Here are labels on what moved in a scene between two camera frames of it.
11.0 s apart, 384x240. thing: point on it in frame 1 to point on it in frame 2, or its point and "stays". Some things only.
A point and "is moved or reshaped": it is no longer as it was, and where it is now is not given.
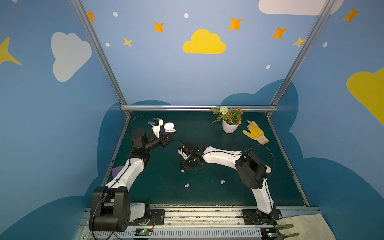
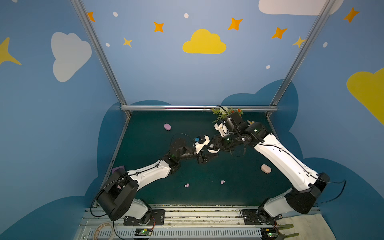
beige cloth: x=309 y=227 stays
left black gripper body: x=163 y=139 to x=202 y=154
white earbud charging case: x=169 y=127 is moved or reshaped
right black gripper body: x=188 y=162 to x=219 y=142
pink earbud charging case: x=268 y=170 stays
